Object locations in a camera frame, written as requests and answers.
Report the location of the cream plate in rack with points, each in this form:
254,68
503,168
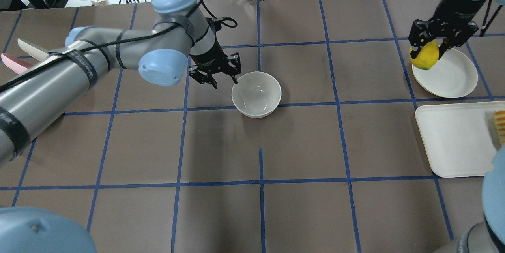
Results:
32,50

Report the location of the cream ceramic bowl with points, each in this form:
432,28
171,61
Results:
256,94

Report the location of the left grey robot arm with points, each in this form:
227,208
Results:
182,41

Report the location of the cream rectangular tray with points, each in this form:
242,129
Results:
459,139

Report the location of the cream small plate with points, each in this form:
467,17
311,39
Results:
453,76

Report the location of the yellow lemon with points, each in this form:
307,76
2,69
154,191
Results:
427,57

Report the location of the pink plate in rack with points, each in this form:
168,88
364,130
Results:
15,64

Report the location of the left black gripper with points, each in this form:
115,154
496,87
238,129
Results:
210,56

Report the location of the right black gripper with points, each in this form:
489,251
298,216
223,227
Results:
453,9

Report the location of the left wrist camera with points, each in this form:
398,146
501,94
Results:
216,24

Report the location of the sliced yellow bread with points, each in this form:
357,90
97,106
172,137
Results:
499,125

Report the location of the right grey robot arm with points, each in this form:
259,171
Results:
487,236

